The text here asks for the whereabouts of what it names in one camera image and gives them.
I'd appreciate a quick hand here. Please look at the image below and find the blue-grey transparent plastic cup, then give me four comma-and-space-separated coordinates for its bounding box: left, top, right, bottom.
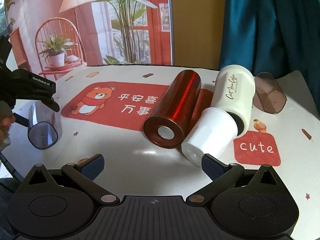
28, 101, 62, 150

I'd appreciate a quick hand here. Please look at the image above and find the white plastic cup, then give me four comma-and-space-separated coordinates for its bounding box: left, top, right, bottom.
181, 107, 238, 167

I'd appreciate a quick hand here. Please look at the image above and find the printed living room backdrop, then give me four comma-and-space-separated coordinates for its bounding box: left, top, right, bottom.
1, 0, 172, 80

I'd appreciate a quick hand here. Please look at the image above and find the brown transparent plastic cup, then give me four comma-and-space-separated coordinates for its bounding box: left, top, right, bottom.
253, 72, 287, 114

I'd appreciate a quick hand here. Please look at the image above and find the person's left hand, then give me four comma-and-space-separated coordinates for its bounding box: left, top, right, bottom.
0, 115, 15, 151

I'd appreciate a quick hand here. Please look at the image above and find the white cartoon bear tablecloth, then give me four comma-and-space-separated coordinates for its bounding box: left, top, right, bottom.
2, 65, 319, 239

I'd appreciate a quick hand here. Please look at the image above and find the red metallic tumbler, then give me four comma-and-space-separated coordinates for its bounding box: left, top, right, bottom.
143, 70, 201, 148

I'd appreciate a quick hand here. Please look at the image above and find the white coffee tumbler with text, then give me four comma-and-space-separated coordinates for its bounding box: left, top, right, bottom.
210, 64, 255, 137

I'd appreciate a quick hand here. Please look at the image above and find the teal blue curtain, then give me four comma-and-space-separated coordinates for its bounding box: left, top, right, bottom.
219, 0, 319, 105

